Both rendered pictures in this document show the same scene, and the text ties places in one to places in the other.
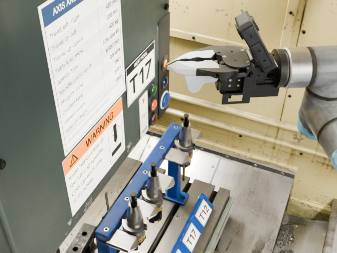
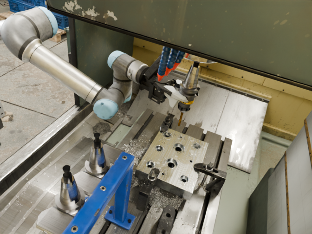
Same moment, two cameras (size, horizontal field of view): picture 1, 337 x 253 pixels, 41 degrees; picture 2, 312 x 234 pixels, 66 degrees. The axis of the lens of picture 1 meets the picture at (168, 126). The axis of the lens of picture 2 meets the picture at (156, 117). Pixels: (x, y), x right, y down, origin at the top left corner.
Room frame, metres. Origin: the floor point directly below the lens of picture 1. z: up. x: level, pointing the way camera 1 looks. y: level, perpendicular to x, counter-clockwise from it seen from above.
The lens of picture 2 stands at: (1.13, 0.15, 1.73)
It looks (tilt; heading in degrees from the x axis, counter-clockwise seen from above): 39 degrees down; 172
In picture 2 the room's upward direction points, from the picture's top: 11 degrees clockwise
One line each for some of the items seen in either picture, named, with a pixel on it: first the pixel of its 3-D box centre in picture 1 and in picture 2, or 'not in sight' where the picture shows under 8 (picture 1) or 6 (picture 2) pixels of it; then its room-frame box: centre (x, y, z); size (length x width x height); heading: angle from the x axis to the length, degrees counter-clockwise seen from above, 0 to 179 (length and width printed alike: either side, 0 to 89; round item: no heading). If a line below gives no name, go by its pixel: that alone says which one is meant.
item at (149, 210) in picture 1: (144, 209); (85, 182); (0.77, 0.06, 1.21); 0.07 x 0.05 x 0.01; 67
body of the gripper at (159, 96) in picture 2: not in sight; (155, 83); (0.41, 0.23, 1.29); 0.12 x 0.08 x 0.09; 49
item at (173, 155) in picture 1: (177, 156); not in sight; (0.97, -0.03, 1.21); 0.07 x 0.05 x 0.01; 67
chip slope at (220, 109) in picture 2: not in sight; (193, 118); (-0.11, 0.58, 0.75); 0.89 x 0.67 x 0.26; 67
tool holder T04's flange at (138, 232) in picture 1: (134, 224); (97, 166); (0.72, 0.08, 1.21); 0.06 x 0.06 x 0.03
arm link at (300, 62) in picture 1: (291, 67); not in sight; (0.72, -0.23, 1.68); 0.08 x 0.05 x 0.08; 6
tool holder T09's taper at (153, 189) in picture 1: (153, 182); (68, 188); (0.82, 0.04, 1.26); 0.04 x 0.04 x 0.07
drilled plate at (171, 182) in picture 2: not in sight; (174, 159); (0.45, 0.36, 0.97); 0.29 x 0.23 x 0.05; 157
